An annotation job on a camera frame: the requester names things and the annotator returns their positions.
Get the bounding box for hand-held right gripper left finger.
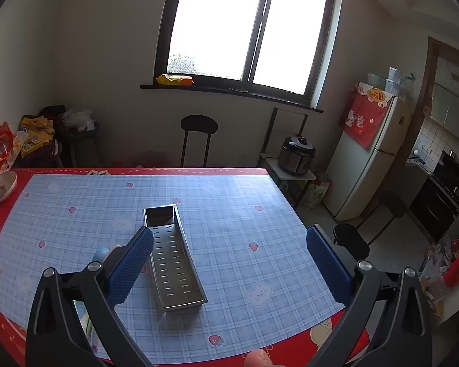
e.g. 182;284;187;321
26;226;155;367

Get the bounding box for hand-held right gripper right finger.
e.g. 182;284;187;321
306;225;433;367

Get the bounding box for blue spoon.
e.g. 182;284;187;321
92;247;117;264

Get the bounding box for stainless steel utensil tray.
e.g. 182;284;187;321
143;204;208;311

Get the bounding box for beige shallow bowl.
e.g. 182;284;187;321
0;171;18;203

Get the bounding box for black round-back chair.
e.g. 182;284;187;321
181;115;218;168
334;189;408;262

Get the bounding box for colourful gift bag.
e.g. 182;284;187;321
302;176;331;209

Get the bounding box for yellow cloth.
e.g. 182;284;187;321
20;115;56;157

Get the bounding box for white refrigerator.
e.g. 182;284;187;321
323;95;412;221

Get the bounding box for pile of snack packets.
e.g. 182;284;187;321
421;233;459;314

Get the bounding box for dark round stool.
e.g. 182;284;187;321
63;122;102;168

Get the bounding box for blue plaid table mat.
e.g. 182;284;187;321
0;174;347;364

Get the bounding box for black pressure cooker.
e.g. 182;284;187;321
278;135;316;177

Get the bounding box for white plastic bag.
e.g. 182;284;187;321
62;109;94;132

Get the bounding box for small white side table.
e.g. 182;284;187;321
259;153;316;209

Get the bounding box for black kitchen oven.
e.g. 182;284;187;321
409;151;459;243

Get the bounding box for red printed cloth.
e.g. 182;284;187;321
338;82;396;150

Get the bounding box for yellow packet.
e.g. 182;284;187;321
156;74;194;87

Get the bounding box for clear plastic containers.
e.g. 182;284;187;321
367;67;408;100

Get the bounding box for dark framed window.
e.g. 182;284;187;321
140;0;343;114

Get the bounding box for dark metal rack frame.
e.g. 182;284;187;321
266;108;308;154

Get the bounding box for wooden door frame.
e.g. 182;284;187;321
390;36;459;199

